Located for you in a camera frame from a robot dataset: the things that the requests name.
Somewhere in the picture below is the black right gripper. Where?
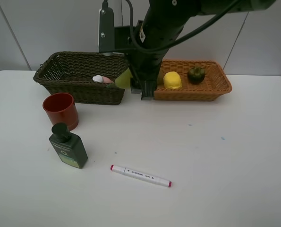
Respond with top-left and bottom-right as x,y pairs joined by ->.
127,23 -> 185,100

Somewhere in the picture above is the green red pear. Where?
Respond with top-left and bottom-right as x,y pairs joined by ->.
106,68 -> 133,89

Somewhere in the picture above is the yellow lemon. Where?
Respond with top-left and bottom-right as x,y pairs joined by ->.
163,71 -> 182,89

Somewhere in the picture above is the pink bottle white cap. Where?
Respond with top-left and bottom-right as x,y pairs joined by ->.
92,75 -> 114,84

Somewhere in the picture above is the dark mangosteen fruit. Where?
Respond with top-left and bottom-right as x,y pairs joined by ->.
187,67 -> 205,85

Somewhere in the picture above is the white pink-tipped marker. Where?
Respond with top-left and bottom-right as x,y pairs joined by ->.
110,165 -> 172,188

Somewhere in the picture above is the dark green pump bottle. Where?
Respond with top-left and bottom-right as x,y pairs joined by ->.
49,122 -> 88,169

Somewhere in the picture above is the brown kiwi fruit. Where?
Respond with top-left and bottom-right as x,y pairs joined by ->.
157,69 -> 164,86

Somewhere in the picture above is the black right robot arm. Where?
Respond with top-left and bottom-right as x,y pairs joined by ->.
127,0 -> 274,100

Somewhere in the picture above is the dark brown wicker basket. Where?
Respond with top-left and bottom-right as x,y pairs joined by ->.
34,52 -> 128,105

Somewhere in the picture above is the orange wicker basket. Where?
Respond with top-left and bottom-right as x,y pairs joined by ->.
154,60 -> 232,101

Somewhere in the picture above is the red plastic cup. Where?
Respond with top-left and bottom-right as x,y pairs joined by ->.
43,93 -> 79,131

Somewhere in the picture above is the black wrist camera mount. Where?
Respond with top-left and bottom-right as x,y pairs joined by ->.
98,0 -> 136,56

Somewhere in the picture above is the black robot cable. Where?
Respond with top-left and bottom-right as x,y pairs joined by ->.
126,0 -> 240,54

